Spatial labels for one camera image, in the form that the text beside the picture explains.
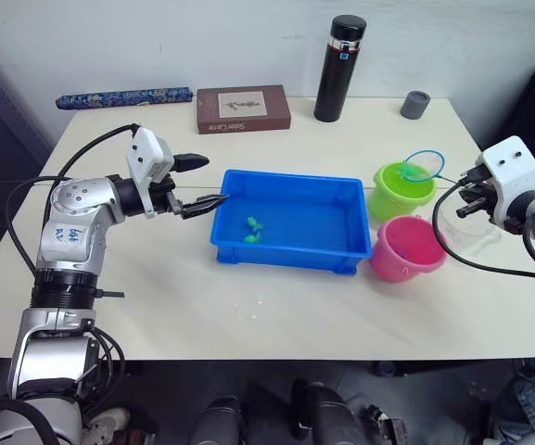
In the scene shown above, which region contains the black thermos bottle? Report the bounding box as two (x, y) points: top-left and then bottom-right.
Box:
(312, 14), (369, 123)

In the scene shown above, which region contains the pink plastic bucket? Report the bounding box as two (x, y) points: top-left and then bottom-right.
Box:
(369, 214), (449, 284)

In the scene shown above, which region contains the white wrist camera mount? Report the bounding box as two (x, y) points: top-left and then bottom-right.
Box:
(474, 135), (535, 196)
(124, 125), (176, 219)

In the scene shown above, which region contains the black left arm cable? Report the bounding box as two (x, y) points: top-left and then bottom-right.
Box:
(6, 122), (141, 279)

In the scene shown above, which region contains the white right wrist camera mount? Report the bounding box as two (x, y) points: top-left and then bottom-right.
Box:
(474, 135), (535, 196)

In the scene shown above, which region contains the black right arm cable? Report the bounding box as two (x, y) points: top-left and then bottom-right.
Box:
(431, 178), (535, 282)

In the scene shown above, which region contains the green plastic bucket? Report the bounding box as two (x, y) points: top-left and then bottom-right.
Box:
(366, 160), (438, 223)

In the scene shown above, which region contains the clear plastic measuring cup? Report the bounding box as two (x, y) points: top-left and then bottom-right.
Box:
(432, 203), (503, 261)

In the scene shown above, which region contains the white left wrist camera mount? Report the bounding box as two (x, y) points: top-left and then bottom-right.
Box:
(124, 125), (176, 219)

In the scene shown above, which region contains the dark grey rounded shape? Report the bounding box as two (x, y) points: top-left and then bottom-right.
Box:
(291, 378), (365, 445)
(191, 395), (243, 445)

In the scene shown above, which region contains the white shoe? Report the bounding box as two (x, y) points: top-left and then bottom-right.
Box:
(81, 406), (132, 445)

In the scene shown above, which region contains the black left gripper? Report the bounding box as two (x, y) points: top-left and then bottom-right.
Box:
(148, 153), (230, 221)

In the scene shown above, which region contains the brown rectangular box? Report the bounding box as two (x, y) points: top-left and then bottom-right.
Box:
(196, 84), (293, 136)

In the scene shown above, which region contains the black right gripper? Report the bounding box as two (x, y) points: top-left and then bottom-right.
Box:
(455, 168), (500, 219)

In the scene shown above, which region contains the grey cylindrical cap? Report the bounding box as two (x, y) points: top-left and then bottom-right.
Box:
(399, 90), (430, 121)

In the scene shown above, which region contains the blue rimmed fishing net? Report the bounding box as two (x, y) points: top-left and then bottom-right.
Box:
(403, 148), (465, 186)

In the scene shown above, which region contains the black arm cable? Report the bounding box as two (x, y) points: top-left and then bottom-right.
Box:
(431, 178), (535, 282)
(6, 122), (141, 279)

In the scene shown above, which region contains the blue patterned cloth tube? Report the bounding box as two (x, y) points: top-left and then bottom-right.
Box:
(56, 85), (194, 111)

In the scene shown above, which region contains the black metal bracket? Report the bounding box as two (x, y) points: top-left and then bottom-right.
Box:
(363, 403), (407, 445)

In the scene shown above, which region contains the blue plastic tub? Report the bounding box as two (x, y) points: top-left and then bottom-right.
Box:
(209, 169), (373, 277)

